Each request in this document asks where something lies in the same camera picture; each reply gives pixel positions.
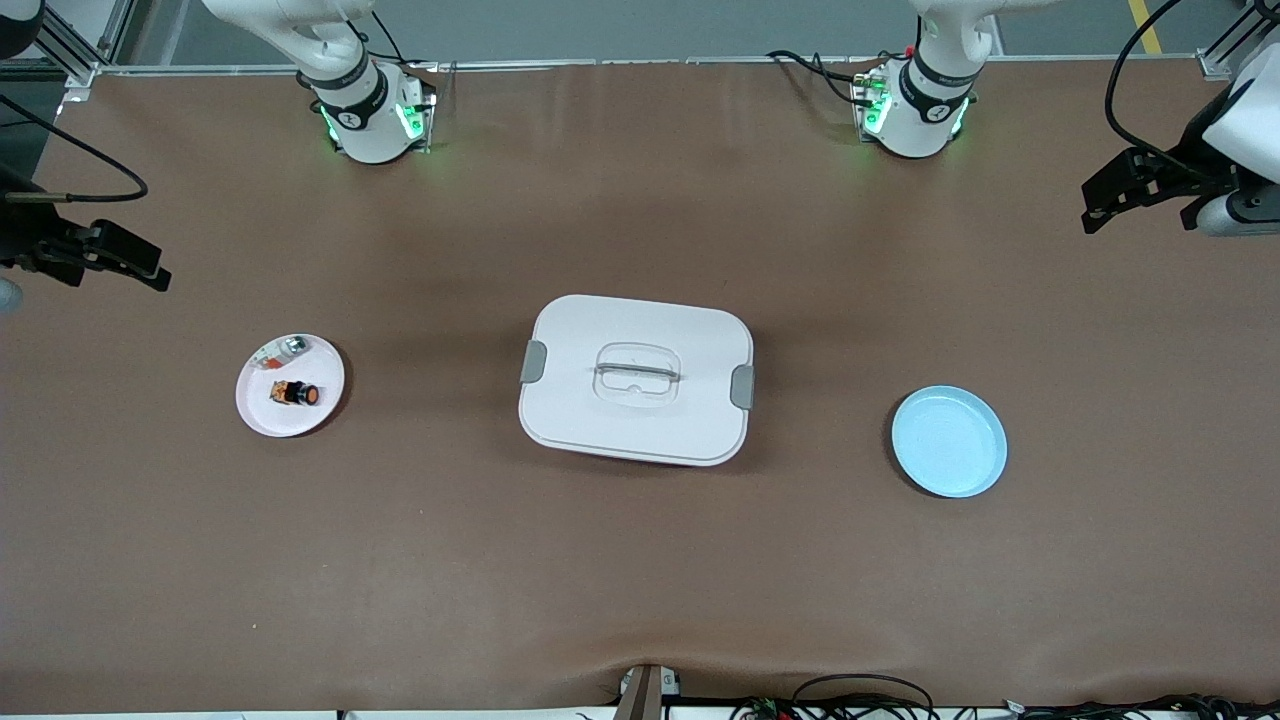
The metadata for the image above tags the black looped cable bundle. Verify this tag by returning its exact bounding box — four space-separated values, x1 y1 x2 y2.
730 674 943 720

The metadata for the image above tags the pink round plate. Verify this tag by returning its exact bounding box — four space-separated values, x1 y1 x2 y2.
235 333 346 439

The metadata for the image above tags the white lidded storage box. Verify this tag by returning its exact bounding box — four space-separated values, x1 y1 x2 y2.
518 294 756 468

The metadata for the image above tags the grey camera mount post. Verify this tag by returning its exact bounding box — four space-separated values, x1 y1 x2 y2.
615 665 682 720

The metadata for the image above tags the light blue round plate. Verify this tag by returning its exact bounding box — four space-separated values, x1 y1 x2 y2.
891 385 1008 499

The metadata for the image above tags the black base cable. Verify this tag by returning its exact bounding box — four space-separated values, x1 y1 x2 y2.
765 49 883 107

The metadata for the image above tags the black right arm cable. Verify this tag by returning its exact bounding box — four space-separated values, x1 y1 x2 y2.
0 94 150 204

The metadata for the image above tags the aluminium frame profile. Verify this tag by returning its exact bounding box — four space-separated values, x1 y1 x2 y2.
1195 0 1280 81
0 0 138 103

